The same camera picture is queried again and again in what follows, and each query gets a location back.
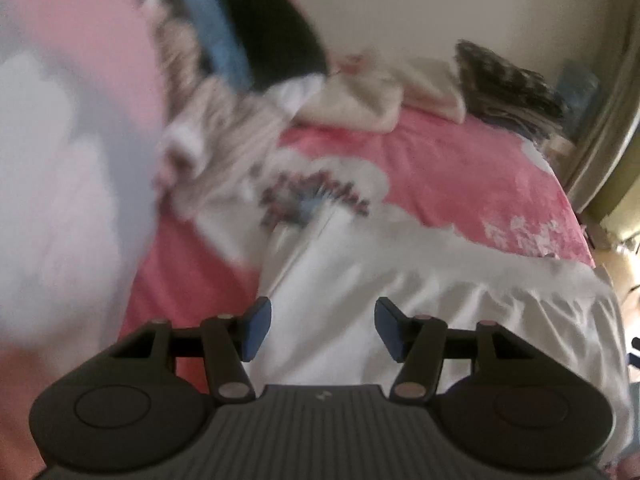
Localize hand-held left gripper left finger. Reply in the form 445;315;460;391
109;296;274;403

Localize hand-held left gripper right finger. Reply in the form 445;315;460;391
373;296;537;403

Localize white bear outline sweatshirt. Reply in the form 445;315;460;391
256;204;637;463

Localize folded cream clothes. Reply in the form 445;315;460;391
399;54;469;124

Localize stack of folded dark clothes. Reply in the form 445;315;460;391
454;39;567;142

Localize pink floral blanket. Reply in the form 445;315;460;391
119;109;602;411

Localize houndstooth knit garment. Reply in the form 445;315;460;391
154;10;292;212

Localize cream fleece garment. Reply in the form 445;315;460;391
299;51;404;134

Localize white crumpled shirt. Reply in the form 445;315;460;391
269;74;327;112

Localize beige curtain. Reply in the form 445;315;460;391
564;10;640;213

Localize blue water bottle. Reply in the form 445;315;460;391
554;59;602;127

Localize black garment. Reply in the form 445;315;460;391
214;0;329;92

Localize light blue garment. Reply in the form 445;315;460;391
159;0;254;92

